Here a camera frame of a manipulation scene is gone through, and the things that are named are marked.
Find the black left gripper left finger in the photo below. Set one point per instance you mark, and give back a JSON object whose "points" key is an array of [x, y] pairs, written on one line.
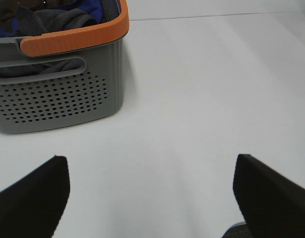
{"points": [[33, 206]]}

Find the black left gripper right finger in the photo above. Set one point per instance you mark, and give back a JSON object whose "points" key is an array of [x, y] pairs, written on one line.
{"points": [[272, 205]]}

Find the dark grey towel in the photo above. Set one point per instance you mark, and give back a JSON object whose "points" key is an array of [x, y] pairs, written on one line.
{"points": [[45, 21]]}

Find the blue towel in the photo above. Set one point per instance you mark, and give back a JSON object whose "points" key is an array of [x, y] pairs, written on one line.
{"points": [[92, 7]]}

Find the grey basket with orange rim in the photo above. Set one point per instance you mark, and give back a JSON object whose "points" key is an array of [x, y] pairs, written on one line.
{"points": [[54, 100]]}

